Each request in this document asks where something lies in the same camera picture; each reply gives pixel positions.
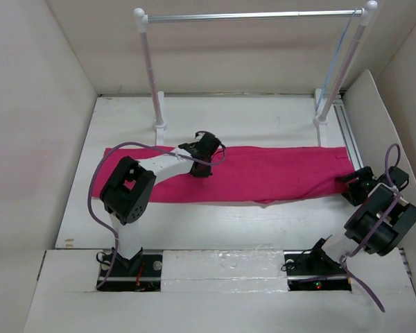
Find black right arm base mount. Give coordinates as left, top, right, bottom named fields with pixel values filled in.
left=281, top=238, right=352, bottom=291

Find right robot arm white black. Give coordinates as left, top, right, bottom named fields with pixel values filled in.
left=306, top=166, right=416, bottom=273

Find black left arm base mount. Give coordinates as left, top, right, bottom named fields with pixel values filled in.
left=96, top=250, right=163, bottom=292

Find pink trousers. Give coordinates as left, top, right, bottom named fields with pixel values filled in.
left=92, top=145, right=355, bottom=209

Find white clothes rack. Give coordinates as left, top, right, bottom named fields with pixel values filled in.
left=133, top=1, right=378, bottom=147

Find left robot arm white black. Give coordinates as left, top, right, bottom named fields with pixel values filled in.
left=99, top=131, right=225, bottom=276

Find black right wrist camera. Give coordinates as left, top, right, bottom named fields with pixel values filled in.
left=385, top=166, right=409, bottom=191

